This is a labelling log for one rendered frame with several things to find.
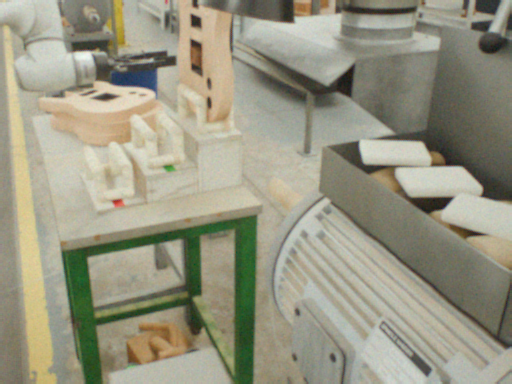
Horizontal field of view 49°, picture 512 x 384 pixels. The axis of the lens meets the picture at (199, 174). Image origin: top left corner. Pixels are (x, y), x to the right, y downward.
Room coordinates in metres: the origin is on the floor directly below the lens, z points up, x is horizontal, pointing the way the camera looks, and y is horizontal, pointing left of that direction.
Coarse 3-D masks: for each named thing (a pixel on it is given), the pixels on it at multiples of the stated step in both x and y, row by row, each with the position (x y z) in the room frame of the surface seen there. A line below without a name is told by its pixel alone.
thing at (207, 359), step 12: (168, 360) 0.60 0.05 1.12; (180, 360) 0.60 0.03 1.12; (192, 360) 0.60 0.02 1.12; (204, 360) 0.60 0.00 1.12; (216, 360) 0.59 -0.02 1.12; (120, 372) 0.58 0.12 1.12; (132, 372) 0.58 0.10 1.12; (144, 372) 0.58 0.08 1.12; (156, 372) 0.57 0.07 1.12; (168, 372) 0.57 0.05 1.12; (180, 372) 0.57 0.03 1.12; (192, 372) 0.57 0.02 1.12; (204, 372) 0.57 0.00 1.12; (216, 372) 0.57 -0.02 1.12; (228, 372) 0.57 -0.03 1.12
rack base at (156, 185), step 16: (128, 144) 1.68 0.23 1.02; (144, 144) 1.67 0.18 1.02; (144, 160) 1.54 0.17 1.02; (144, 176) 1.44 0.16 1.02; (160, 176) 1.45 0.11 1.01; (176, 176) 1.46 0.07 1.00; (192, 176) 1.48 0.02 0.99; (144, 192) 1.45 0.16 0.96; (160, 192) 1.44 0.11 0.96; (176, 192) 1.46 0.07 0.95; (192, 192) 1.48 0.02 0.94
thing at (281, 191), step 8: (272, 184) 0.87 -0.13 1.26; (280, 184) 0.85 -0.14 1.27; (272, 192) 0.86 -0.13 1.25; (280, 192) 0.83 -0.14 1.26; (288, 192) 0.82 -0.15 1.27; (296, 192) 0.83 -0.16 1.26; (280, 200) 0.83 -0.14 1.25; (288, 200) 0.81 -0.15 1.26; (296, 200) 0.79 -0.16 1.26; (288, 208) 0.80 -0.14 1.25
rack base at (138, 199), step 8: (80, 176) 1.61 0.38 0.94; (112, 176) 1.60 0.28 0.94; (120, 176) 1.60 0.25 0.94; (88, 184) 1.55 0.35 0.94; (112, 184) 1.54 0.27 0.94; (120, 184) 1.54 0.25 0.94; (88, 192) 1.49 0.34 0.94; (136, 192) 1.48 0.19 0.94; (128, 200) 1.43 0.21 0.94; (136, 200) 1.43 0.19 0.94; (144, 200) 1.43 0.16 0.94; (96, 208) 1.39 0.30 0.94; (104, 208) 1.39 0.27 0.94; (112, 208) 1.39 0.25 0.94; (120, 208) 1.40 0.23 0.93
